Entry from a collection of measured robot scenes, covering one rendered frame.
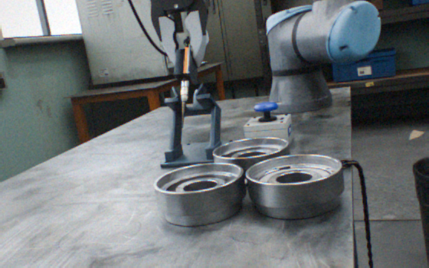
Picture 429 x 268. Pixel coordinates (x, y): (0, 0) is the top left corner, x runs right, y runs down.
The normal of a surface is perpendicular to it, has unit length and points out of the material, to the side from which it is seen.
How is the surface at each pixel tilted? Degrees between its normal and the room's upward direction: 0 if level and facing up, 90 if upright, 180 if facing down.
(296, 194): 90
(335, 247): 0
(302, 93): 72
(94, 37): 90
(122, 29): 90
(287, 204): 90
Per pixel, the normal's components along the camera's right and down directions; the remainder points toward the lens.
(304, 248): -0.15, -0.97
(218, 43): -0.29, 0.22
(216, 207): 0.33, 0.13
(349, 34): 0.51, 0.22
